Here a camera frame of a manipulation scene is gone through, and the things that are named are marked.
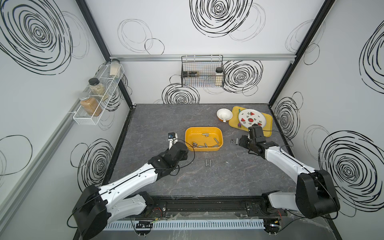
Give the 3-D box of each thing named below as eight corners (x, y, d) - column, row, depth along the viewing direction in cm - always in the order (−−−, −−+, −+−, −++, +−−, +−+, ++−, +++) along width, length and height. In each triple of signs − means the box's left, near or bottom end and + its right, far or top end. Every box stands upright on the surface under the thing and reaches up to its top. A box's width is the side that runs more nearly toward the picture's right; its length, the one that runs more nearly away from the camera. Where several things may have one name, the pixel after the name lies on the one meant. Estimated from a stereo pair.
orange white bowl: (223, 126, 108) (224, 122, 105) (213, 115, 115) (214, 111, 112) (235, 120, 112) (236, 116, 109) (225, 110, 119) (226, 106, 115)
